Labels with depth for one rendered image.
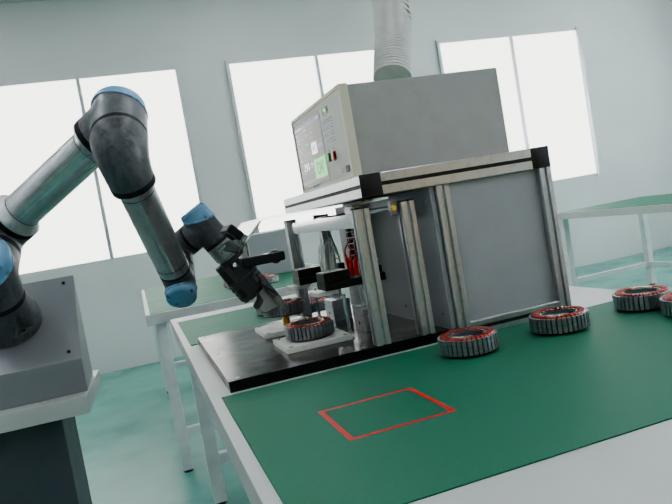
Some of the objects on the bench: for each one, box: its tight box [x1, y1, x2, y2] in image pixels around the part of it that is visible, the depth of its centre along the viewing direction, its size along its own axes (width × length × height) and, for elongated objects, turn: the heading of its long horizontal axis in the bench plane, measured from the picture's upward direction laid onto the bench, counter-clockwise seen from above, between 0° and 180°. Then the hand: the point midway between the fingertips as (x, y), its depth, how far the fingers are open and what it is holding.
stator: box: [284, 316, 335, 342], centre depth 148 cm, size 11×11×4 cm
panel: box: [335, 187, 456, 329], centre depth 167 cm, size 1×66×30 cm, turn 89°
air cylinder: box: [352, 305, 371, 332], centre depth 153 cm, size 5×8×6 cm
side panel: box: [432, 167, 572, 330], centre depth 140 cm, size 28×3×32 cm, turn 179°
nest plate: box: [255, 317, 309, 339], centre depth 172 cm, size 15×15×1 cm
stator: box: [437, 326, 499, 358], centre depth 123 cm, size 11×11×4 cm
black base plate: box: [198, 304, 450, 393], centre depth 161 cm, size 47×64×2 cm
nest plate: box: [273, 327, 353, 354], centre depth 149 cm, size 15×15×1 cm
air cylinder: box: [324, 296, 352, 321], centre depth 176 cm, size 5×8×6 cm
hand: (285, 309), depth 171 cm, fingers closed on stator, 13 cm apart
